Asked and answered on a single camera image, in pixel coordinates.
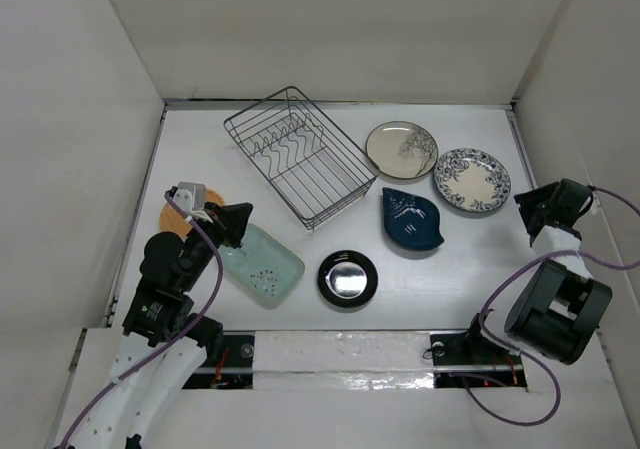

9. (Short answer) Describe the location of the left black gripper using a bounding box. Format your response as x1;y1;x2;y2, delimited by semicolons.
179;199;253;290

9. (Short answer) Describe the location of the black round glossy plate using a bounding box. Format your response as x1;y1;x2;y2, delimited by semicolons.
316;250;379;310

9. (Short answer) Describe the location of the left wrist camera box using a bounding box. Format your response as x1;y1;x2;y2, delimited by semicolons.
165;182;211;221

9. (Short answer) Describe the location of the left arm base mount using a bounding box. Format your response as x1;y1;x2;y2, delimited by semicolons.
183;331;255;390

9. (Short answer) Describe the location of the grey wire dish rack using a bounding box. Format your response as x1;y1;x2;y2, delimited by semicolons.
223;86;379;231

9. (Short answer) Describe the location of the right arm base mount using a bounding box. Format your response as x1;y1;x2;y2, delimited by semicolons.
422;315;527;389

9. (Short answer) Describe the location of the light green rectangular tray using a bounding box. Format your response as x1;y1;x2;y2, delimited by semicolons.
219;223;305;306

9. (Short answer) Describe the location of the cream plate with tree pattern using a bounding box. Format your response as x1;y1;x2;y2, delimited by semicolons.
365;121;439;180

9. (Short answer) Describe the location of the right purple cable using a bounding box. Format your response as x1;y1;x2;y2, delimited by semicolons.
464;186;640;427

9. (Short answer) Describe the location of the purple cable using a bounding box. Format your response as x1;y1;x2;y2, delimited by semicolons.
52;190;225;449
464;186;640;427

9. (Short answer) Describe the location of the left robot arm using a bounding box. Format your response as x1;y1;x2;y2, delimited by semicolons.
59;201;253;448

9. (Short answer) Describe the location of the blue floral rimmed plate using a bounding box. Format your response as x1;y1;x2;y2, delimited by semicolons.
433;148;512;213

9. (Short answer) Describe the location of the dark blue leaf-shaped dish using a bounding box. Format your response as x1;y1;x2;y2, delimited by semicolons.
382;187;445;252

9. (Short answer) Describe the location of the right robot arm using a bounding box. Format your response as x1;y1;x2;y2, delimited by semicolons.
461;179;613;365

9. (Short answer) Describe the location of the metal front rail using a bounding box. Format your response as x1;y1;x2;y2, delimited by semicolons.
195;358;524;375

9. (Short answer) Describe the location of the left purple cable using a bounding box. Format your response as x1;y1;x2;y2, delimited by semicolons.
52;190;225;449

